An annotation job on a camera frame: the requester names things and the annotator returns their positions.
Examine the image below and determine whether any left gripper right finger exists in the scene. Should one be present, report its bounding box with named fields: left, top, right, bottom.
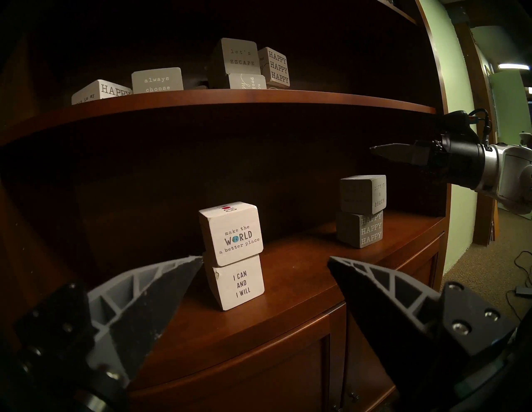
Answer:
left=328, top=256, right=520, bottom=391

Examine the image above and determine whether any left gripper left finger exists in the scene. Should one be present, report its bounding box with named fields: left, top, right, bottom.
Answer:
left=15, top=255, right=204, bottom=383

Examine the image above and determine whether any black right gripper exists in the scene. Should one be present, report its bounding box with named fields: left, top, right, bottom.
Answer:
left=370, top=130, right=487, bottom=191

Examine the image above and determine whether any grey LIFE'S A BEACH cube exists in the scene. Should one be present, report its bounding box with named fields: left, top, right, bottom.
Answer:
left=339, top=174, right=387, bottom=215

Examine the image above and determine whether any white GROW slogan cube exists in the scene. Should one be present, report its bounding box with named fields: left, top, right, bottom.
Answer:
left=199, top=202, right=264, bottom=267
left=203, top=251, right=265, bottom=311

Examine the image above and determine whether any wooden cabinet door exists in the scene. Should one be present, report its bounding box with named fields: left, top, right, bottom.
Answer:
left=345, top=237, right=441, bottom=412
left=129, top=307, right=345, bottom=412

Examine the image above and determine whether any grey HAPPY live cube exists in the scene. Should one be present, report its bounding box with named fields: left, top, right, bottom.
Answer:
left=336, top=210, right=384, bottom=249

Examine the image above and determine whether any brown wooden bookshelf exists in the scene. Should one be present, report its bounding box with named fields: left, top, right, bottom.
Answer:
left=0, top=0, right=453, bottom=412

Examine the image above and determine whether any white HAPPY word cube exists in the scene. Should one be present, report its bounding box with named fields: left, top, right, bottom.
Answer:
left=258, top=47, right=291, bottom=88
left=71, top=80, right=133, bottom=105

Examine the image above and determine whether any grey happy looks good cube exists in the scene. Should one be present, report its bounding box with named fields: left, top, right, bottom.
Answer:
left=228, top=74, right=267, bottom=90

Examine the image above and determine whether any grey let's ESCAPE cube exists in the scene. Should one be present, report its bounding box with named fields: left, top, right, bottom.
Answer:
left=208, top=38, right=259, bottom=89

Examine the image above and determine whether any grey always choose happy cube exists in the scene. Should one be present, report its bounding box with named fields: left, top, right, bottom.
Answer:
left=131, top=67, right=184, bottom=95

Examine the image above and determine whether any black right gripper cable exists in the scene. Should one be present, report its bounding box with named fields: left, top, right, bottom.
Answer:
left=468, top=109, right=493, bottom=146

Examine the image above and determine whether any brown wooden door frame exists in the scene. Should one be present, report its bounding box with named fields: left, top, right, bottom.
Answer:
left=453, top=21, right=497, bottom=245

